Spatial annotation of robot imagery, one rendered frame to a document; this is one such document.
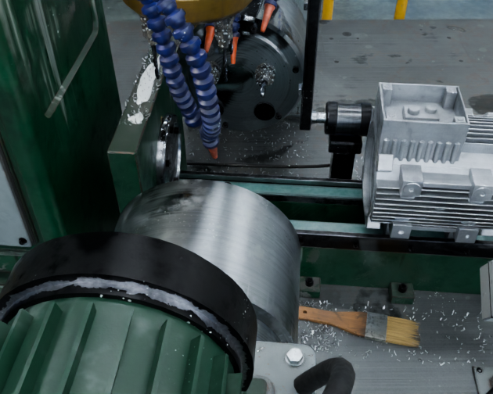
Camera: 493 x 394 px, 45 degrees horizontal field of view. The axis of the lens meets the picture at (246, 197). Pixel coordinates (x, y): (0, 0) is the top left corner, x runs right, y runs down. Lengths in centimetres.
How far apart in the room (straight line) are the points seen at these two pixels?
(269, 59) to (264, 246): 50
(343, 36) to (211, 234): 123
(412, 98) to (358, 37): 86
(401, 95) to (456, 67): 78
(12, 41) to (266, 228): 36
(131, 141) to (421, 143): 41
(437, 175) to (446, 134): 6
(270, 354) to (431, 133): 45
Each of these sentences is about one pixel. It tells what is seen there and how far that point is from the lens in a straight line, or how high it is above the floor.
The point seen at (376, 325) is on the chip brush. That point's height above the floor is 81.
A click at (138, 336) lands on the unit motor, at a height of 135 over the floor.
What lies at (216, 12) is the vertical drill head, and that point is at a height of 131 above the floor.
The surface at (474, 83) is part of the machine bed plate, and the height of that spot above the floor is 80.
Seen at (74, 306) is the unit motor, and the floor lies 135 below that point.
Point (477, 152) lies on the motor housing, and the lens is 94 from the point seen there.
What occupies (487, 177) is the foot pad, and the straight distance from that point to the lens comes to 92.
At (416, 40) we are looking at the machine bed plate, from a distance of 183.
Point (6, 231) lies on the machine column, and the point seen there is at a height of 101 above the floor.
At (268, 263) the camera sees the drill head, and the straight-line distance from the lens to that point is 67.
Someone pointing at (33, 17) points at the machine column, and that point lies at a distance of 83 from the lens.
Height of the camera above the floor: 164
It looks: 43 degrees down
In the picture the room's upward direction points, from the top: straight up
